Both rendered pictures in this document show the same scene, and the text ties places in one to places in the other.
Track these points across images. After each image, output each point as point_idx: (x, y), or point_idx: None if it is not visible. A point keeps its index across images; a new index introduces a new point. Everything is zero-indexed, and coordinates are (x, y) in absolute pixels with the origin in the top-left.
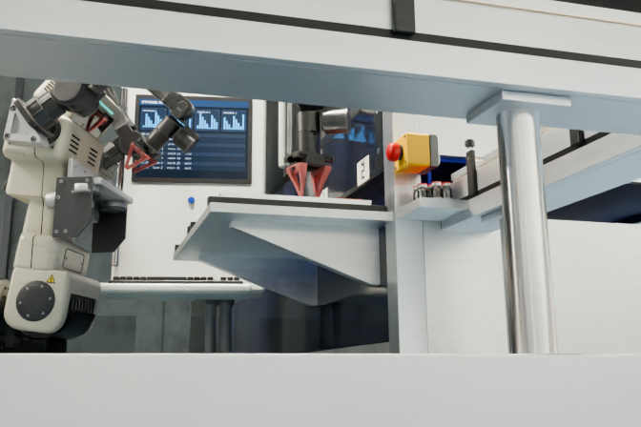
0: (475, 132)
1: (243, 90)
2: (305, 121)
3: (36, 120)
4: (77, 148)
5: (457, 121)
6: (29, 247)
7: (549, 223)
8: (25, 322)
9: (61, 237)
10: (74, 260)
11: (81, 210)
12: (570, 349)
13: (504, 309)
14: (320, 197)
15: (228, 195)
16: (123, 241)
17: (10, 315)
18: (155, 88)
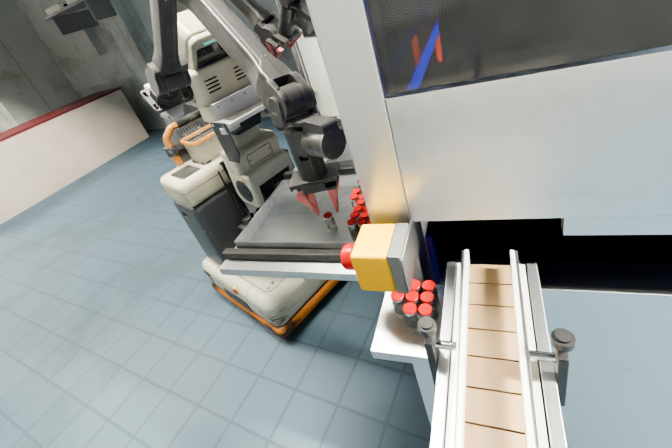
0: (514, 182)
1: None
2: (290, 146)
3: (161, 104)
4: (218, 83)
5: (475, 169)
6: (226, 161)
7: (664, 299)
8: (246, 200)
9: (245, 143)
10: (260, 153)
11: (231, 146)
12: (653, 410)
13: None
14: (318, 242)
15: (240, 244)
16: (315, 84)
17: (239, 195)
18: None
